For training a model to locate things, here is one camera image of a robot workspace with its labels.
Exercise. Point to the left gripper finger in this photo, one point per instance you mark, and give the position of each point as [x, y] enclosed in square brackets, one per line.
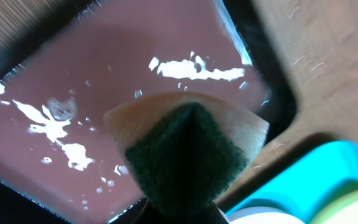
[208, 215]

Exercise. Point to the green and yellow sponge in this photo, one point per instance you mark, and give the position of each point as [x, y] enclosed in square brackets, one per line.
[185, 149]

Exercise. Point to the white pink-rimmed plate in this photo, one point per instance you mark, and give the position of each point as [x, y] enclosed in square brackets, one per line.
[262, 215]

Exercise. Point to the yellow-green plate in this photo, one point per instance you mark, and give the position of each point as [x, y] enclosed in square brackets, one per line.
[343, 210]

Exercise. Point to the black tray with maroon liner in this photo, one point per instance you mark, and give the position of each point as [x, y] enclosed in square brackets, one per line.
[57, 161]

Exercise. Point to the teal plastic tray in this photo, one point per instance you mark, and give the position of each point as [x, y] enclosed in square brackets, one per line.
[307, 184]

